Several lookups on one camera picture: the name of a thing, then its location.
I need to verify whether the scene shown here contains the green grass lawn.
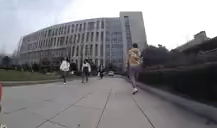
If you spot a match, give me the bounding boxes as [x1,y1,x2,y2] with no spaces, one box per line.
[0,68,64,82]

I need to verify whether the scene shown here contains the building with sloped roof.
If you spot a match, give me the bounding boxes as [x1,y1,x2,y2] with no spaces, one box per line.
[174,30,212,53]

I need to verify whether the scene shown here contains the dark trimmed hedge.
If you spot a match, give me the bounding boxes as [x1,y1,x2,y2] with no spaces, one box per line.
[139,34,217,108]

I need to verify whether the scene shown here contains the row of bushes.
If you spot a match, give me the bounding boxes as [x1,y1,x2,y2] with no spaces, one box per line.
[0,55,80,75]

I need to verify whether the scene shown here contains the large grey curved building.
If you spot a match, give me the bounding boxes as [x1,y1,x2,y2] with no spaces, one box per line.
[16,11,148,72]

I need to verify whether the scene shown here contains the pale car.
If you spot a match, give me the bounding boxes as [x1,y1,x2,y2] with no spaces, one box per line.
[107,70,115,77]

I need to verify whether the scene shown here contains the grey concrete slab pavement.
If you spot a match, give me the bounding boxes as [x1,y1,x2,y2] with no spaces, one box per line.
[0,75,217,128]

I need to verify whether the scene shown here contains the grey stone kerb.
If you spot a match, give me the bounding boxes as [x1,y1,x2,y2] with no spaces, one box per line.
[135,80,217,125]

